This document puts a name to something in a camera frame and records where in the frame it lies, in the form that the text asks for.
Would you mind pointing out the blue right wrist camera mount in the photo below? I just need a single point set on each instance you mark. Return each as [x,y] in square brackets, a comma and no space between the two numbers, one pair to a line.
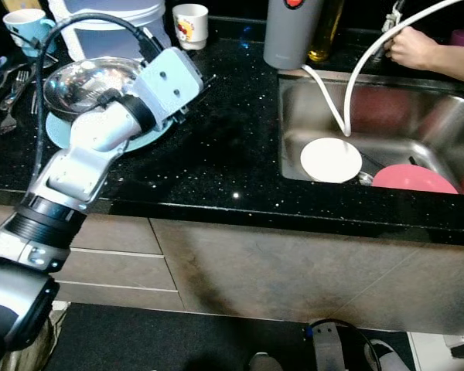
[329,348]

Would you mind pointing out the person's bare forearm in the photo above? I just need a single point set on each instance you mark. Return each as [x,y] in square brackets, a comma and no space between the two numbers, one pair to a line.
[460,63]

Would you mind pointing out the wide brown cabinet panel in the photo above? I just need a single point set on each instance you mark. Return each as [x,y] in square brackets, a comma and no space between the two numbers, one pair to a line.
[309,278]

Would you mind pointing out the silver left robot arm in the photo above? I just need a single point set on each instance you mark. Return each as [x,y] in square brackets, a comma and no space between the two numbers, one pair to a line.
[85,174]

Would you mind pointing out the white plate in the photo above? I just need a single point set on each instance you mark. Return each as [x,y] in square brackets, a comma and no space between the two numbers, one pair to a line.
[331,160]

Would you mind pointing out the blue mug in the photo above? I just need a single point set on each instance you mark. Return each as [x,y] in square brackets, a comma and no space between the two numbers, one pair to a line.
[25,27]

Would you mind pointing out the pink plate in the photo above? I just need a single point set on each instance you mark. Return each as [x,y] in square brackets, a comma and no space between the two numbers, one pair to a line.
[414,180]

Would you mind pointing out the translucent white water container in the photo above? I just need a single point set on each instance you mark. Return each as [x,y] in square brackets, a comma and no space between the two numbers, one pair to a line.
[108,42]

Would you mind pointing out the steel sink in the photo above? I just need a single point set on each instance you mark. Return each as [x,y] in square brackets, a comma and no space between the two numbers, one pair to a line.
[417,116]

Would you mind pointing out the grey thermos flask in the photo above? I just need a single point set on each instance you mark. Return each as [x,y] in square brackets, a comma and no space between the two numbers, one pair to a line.
[292,39]

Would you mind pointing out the sink faucet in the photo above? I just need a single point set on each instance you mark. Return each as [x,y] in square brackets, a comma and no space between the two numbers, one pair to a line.
[390,23]

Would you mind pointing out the person's hand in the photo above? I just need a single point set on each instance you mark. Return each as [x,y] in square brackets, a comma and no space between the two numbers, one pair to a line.
[417,48]

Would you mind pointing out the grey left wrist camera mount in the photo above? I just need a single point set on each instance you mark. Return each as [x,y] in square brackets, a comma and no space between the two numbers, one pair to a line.
[170,85]

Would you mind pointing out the black floor mat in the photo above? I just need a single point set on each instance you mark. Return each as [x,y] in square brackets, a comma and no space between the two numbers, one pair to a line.
[170,340]

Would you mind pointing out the grey robot right foot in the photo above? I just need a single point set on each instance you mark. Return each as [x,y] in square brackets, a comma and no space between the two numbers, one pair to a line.
[263,362]

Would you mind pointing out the green plastic bag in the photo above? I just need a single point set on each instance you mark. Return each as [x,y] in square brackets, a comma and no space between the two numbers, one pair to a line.
[31,348]

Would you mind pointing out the brown drawer front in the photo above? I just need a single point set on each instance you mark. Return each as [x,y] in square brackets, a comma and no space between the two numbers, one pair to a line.
[116,236]
[124,282]

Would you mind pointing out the yellow oil bottle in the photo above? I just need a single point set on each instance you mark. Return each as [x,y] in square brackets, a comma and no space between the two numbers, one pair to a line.
[329,35]

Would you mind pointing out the steel bowl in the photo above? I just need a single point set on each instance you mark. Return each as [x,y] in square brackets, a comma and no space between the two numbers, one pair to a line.
[85,81]

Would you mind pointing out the teal plate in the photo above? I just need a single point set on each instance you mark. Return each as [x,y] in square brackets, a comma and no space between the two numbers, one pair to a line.
[58,133]

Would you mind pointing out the white cartoon print cup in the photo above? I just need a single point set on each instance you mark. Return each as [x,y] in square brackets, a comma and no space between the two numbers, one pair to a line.
[191,27]

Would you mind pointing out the yellow carton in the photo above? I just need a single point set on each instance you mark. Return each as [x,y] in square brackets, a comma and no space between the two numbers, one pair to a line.
[22,5]

